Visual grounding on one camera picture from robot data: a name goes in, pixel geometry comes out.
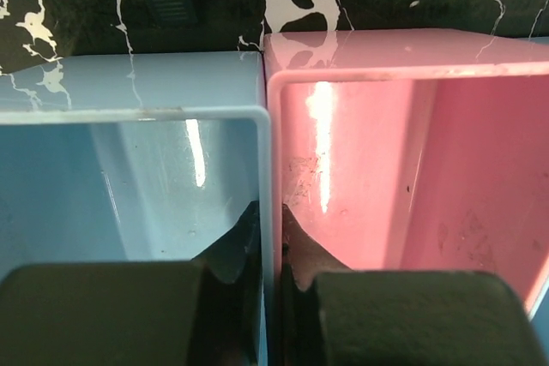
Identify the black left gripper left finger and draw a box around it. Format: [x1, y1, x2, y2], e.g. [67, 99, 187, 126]
[1, 202, 262, 365]

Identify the pink bin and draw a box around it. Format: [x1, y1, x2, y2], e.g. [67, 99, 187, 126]
[262, 27, 549, 320]

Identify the light blue bin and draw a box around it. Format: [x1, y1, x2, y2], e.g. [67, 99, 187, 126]
[1, 51, 273, 365]

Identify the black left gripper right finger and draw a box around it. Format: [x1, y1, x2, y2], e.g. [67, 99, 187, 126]
[282, 207, 530, 365]

